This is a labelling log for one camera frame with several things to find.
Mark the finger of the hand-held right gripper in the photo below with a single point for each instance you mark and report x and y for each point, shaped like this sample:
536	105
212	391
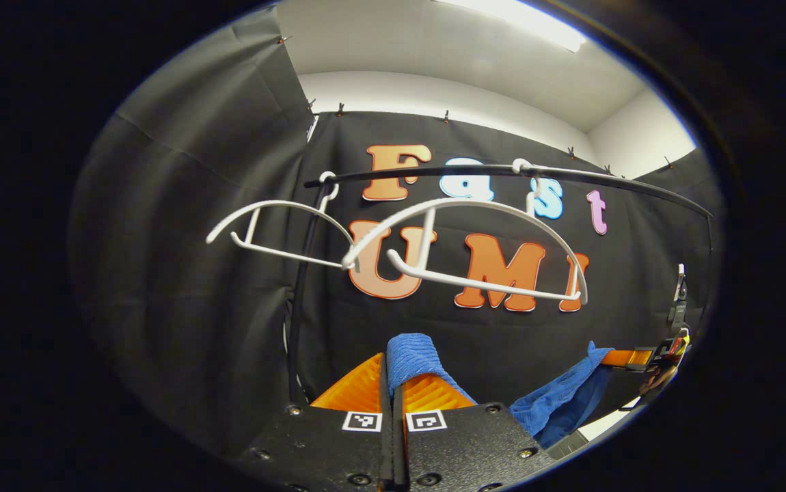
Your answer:
625	358

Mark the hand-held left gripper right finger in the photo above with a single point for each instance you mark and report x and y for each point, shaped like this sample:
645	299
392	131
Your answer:
475	444

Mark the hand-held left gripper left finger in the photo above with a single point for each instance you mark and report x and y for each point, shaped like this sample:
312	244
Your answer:
318	444

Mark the white plastic hanger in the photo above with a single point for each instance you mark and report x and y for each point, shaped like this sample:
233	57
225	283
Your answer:
489	283
283	253

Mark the black metal clothes rack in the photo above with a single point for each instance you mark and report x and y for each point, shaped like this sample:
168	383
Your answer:
379	177

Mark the black backdrop cloth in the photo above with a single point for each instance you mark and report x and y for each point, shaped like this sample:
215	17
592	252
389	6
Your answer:
181	205

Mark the ceiling light panel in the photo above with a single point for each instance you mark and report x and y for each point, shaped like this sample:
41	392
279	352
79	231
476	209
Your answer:
523	17

